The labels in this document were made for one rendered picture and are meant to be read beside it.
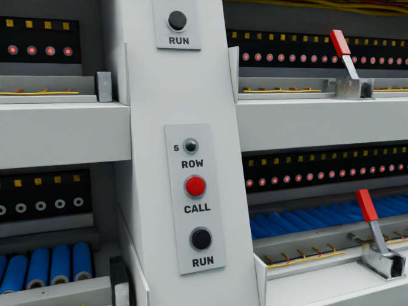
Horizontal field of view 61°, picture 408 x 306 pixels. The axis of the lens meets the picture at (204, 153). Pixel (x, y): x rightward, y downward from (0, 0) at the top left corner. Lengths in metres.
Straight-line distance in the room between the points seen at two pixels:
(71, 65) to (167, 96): 0.21
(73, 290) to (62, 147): 0.12
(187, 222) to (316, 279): 0.16
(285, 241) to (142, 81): 0.23
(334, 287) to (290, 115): 0.17
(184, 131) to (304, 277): 0.20
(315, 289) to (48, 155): 0.27
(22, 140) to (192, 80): 0.14
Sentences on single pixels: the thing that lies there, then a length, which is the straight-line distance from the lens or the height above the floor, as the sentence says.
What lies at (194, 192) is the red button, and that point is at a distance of 0.28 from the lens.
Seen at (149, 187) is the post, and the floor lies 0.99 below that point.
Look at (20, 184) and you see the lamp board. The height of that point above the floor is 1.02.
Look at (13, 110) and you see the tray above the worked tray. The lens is 0.29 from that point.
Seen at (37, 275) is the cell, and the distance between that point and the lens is 0.37.
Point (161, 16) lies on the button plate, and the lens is 0.32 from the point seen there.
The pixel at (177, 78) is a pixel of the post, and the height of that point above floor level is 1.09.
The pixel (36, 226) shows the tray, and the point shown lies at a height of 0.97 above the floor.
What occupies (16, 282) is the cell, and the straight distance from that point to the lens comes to 0.37.
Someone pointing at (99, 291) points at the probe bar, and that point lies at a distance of 0.33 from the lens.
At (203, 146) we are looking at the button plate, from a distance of 0.29.
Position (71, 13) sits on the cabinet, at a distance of 0.55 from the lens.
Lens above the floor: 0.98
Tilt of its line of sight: 7 degrees up
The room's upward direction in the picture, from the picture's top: 6 degrees counter-clockwise
